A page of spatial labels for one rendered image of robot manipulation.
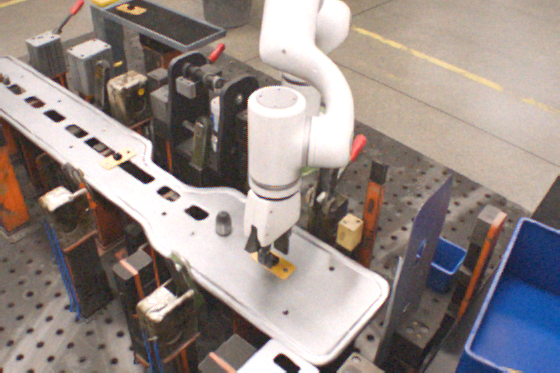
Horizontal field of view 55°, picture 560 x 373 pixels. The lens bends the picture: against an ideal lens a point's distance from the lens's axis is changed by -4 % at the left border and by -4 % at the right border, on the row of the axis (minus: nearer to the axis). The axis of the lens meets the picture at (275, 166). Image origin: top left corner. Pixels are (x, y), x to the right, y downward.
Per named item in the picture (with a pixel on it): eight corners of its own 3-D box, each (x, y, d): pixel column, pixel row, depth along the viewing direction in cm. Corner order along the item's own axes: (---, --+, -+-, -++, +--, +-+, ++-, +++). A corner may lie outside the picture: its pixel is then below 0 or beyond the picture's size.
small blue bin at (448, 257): (405, 277, 138) (411, 253, 132) (424, 255, 144) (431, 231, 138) (443, 299, 132) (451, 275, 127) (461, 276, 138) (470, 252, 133)
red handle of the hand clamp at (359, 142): (309, 196, 106) (353, 130, 108) (312, 200, 108) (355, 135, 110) (326, 206, 104) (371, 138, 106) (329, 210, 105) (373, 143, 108)
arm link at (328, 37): (283, 62, 166) (286, -13, 150) (345, 67, 164) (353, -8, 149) (279, 84, 157) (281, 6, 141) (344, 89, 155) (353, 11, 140)
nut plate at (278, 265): (249, 257, 102) (249, 252, 101) (262, 245, 104) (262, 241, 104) (284, 280, 98) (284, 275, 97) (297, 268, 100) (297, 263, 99)
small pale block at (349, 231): (322, 339, 123) (338, 222, 100) (331, 329, 125) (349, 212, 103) (335, 348, 121) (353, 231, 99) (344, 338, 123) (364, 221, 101)
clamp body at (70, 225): (62, 306, 128) (23, 197, 107) (103, 278, 135) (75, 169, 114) (84, 328, 123) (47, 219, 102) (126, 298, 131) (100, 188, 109)
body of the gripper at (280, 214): (277, 155, 94) (276, 205, 101) (235, 184, 88) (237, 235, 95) (312, 174, 90) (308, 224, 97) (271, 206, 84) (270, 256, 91)
